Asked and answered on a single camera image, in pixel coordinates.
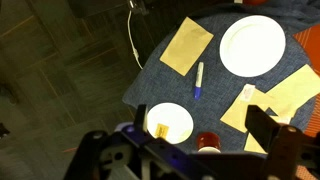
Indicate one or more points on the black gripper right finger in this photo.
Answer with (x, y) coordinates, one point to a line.
(263, 128)

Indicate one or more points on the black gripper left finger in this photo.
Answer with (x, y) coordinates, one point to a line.
(141, 118)

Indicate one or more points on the red mug with white inside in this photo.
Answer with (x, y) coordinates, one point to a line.
(208, 140)

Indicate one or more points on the pink sweetener packet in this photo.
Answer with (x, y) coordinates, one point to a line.
(284, 119)
(247, 93)

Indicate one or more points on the yellow sugar packet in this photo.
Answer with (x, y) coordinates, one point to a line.
(162, 130)

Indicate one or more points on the small white plate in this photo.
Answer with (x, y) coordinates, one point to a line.
(173, 120)

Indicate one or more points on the round table with blue cloth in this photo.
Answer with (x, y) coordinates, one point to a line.
(216, 93)

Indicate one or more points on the large white plate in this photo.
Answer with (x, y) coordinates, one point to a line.
(252, 46)

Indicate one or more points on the orange patterned sofa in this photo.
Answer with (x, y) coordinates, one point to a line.
(311, 41)

